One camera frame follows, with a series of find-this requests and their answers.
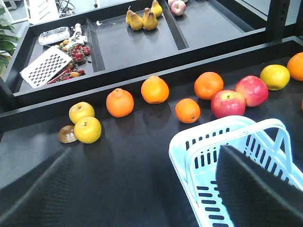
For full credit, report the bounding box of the red apple with stem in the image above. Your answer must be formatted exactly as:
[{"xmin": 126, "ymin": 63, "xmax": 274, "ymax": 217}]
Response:
[{"xmin": 211, "ymin": 90, "xmax": 246, "ymax": 118}]

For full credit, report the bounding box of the orange behind apples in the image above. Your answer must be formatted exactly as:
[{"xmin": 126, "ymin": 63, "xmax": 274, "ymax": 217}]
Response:
[{"xmin": 194, "ymin": 72, "xmax": 224, "ymax": 100}]

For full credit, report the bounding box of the white electronic device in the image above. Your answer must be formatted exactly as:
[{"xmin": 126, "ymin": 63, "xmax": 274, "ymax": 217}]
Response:
[{"xmin": 38, "ymin": 26, "xmax": 70, "ymax": 45}]

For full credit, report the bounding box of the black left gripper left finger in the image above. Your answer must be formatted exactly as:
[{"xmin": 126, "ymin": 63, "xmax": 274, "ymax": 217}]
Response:
[{"xmin": 0, "ymin": 149, "xmax": 73, "ymax": 227}]

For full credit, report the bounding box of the yellow round citrus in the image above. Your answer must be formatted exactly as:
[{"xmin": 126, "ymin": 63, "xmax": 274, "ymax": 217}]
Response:
[{"xmin": 260, "ymin": 64, "xmax": 290, "ymax": 91}]

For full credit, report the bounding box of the yellow citrus back left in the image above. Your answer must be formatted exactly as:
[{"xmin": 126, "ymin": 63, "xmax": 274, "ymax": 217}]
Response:
[{"xmin": 69, "ymin": 102, "xmax": 95, "ymax": 124}]

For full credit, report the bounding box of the red pink apple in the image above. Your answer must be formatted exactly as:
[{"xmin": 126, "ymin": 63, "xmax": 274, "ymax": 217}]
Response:
[{"xmin": 235, "ymin": 75, "xmax": 269, "ymax": 107}]

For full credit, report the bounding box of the small orange centre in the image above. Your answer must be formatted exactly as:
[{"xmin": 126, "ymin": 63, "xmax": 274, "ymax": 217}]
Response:
[{"xmin": 175, "ymin": 98, "xmax": 201, "ymax": 123}]

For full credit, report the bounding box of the large orange top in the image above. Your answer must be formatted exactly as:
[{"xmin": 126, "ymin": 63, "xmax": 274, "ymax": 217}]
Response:
[{"xmin": 287, "ymin": 52, "xmax": 303, "ymax": 81}]

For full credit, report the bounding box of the green potted plant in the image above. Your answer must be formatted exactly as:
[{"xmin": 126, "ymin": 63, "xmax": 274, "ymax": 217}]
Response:
[{"xmin": 0, "ymin": 5, "xmax": 19, "ymax": 73}]

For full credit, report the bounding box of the pink apple group back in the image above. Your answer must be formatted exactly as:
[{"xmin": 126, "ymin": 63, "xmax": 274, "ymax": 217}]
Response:
[{"xmin": 168, "ymin": 0, "xmax": 187, "ymax": 16}]

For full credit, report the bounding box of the black wooden produce stand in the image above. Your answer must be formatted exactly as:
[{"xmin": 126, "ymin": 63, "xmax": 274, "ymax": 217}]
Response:
[{"xmin": 0, "ymin": 0, "xmax": 303, "ymax": 227}]

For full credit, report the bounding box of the light blue plastic basket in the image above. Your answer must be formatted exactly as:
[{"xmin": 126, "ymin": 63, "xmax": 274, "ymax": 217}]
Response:
[{"xmin": 169, "ymin": 116, "xmax": 303, "ymax": 227}]

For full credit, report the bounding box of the yellow citrus front left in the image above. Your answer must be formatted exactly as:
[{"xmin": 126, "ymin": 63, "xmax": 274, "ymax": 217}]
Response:
[{"xmin": 74, "ymin": 117, "xmax": 102, "ymax": 144}]

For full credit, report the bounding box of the knobbed orange far left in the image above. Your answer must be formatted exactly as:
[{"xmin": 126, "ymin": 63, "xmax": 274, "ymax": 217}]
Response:
[{"xmin": 106, "ymin": 88, "xmax": 134, "ymax": 118}]

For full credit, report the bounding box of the brown pear group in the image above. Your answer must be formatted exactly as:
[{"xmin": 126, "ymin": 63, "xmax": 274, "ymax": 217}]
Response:
[{"xmin": 125, "ymin": 0, "xmax": 163, "ymax": 31}]

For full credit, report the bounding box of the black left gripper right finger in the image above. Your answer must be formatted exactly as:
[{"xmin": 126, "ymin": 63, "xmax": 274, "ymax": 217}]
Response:
[{"xmin": 215, "ymin": 145, "xmax": 303, "ymax": 227}]

